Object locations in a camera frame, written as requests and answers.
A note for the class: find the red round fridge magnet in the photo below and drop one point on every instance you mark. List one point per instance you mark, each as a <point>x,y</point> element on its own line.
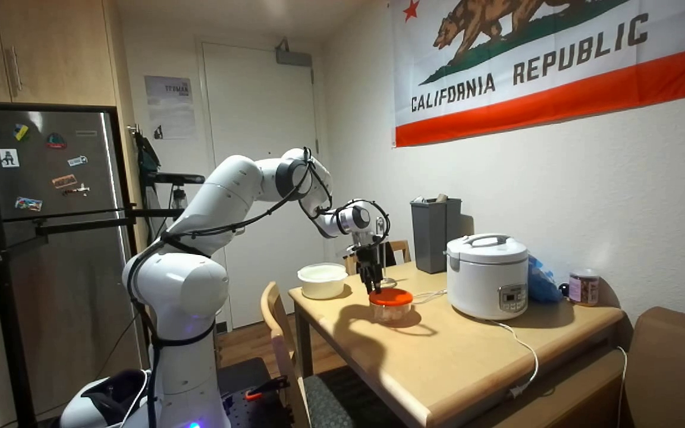
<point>55,141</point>

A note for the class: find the white square fridge magnet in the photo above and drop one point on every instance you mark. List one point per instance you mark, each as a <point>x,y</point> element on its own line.
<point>7,157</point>

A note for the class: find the small wooden chair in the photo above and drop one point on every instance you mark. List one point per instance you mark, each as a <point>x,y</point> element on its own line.
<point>399,250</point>

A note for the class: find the white door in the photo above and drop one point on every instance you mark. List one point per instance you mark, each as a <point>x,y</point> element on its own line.
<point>262,103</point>

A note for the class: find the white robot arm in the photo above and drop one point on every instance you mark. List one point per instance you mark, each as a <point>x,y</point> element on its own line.
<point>183,294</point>

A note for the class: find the yellow fridge magnet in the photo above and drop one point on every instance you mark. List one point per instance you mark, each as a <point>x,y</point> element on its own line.
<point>22,132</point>

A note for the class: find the orange rectangular fridge magnet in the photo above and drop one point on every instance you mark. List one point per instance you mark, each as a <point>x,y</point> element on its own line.
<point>64,182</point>

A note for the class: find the clear glass lunchbox bowl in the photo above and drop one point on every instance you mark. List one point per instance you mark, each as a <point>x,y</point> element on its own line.
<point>393,315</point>

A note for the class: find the paper wall notice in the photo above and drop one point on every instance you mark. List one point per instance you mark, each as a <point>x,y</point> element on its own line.
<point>167,99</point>

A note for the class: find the white round bowl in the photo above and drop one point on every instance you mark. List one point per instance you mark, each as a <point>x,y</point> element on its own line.
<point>321,279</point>

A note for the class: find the blue cloth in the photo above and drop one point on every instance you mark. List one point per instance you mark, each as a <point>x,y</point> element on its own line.
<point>539,282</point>

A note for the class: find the black bag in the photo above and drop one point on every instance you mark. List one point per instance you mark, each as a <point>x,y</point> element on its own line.
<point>391,253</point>

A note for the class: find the black metal stand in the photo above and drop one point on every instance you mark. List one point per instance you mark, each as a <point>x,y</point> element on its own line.
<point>1,317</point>

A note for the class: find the orange round lid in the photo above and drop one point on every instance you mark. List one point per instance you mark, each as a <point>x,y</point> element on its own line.
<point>393,297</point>

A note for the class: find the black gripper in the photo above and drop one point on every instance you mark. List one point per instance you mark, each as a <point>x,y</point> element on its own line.
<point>372,262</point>

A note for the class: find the California Republic flag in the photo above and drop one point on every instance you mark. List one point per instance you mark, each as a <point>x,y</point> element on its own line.
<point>556,48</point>

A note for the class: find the white rice cooker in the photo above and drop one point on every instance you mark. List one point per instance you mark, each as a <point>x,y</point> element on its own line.
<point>485,277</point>

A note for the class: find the stainless steel fridge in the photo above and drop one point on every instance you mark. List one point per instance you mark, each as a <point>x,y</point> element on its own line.
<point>64,317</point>

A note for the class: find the dark grey bin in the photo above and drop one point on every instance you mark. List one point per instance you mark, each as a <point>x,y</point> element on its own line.
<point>435,229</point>

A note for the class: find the grey door closer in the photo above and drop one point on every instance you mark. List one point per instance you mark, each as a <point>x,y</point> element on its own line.
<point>292,56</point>

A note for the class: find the black floor mat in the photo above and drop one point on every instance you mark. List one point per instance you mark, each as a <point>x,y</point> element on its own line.
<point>235,380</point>

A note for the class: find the white and black round device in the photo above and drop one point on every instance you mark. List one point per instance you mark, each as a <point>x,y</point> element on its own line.
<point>82,408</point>

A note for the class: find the pale blue fridge magnet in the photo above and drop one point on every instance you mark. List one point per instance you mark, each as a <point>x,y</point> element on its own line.
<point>77,159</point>

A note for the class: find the blue striped fridge magnet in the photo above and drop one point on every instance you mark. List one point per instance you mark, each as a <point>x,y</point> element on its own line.
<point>28,204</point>

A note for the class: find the wooden chair with dark cushion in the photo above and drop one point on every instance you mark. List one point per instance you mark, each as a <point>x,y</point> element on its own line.
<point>274,313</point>

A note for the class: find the small pink jar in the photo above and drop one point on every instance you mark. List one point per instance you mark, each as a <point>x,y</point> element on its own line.
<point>582,285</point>

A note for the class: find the white cross fridge magnet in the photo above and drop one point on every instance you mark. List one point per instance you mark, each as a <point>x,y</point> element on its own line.
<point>82,191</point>

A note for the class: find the black hanging garment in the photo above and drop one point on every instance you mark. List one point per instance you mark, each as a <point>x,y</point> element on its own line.
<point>145,163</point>

